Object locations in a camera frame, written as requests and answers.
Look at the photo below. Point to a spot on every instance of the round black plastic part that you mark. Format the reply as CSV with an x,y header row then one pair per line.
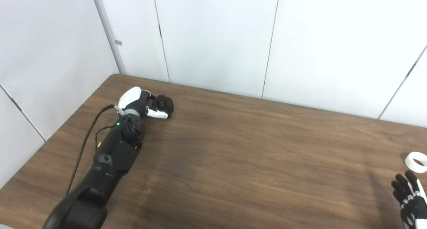
x,y
165,104

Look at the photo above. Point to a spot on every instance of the grey wall corner post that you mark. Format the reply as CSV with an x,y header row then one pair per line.
x,y
108,29

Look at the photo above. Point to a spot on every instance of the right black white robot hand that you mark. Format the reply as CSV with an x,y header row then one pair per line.
x,y
417,205

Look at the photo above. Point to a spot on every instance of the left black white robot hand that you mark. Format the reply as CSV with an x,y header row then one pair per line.
x,y
131,95

